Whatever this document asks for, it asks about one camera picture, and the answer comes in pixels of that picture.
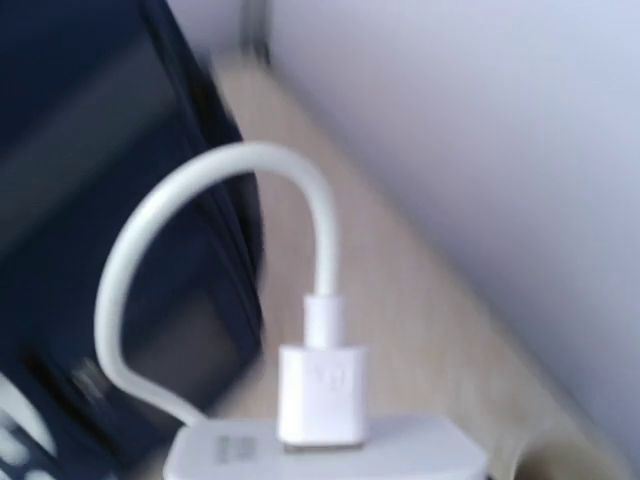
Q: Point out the navy blue student backpack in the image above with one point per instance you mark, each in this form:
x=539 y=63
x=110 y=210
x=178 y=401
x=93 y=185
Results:
x=100 y=100

